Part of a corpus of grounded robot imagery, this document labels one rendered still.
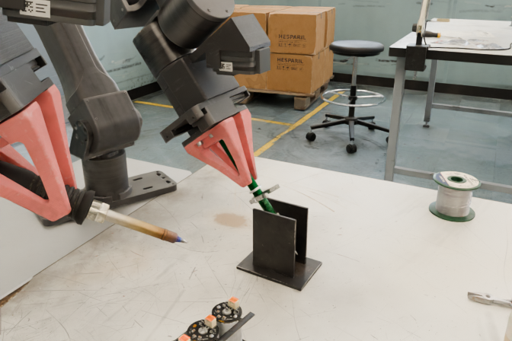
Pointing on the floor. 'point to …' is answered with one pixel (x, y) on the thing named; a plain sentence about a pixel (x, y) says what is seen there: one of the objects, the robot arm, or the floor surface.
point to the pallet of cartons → (292, 52)
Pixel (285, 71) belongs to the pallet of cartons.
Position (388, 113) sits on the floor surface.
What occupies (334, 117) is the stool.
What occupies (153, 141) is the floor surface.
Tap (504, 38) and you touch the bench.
